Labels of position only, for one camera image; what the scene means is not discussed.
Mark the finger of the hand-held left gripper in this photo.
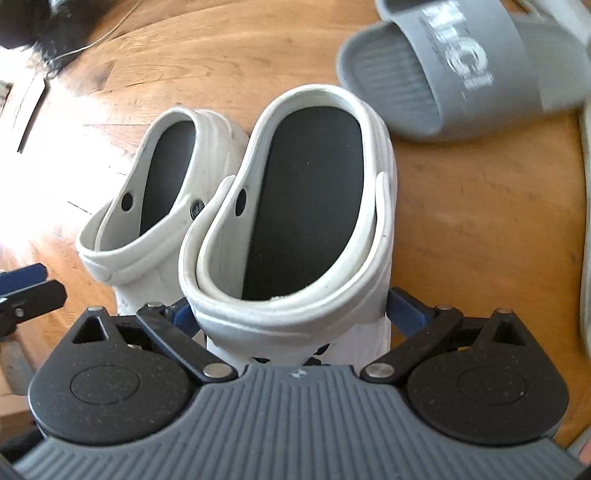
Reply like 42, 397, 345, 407
0, 279, 66, 324
0, 263, 48, 296

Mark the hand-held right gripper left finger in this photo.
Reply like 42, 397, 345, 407
69, 298, 238, 384

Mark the light grey slide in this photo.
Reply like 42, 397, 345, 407
578, 99, 591, 358

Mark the person's leg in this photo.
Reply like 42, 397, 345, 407
570, 436, 591, 468

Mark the dark grey slide clear print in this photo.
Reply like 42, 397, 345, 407
335, 0, 591, 143

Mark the white bathroom scale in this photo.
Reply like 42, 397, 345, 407
0, 76, 49, 154

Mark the white clog with charms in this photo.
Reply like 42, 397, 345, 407
75, 108, 251, 317
178, 84, 399, 367

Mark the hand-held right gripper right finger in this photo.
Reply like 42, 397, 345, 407
361, 287, 532, 384

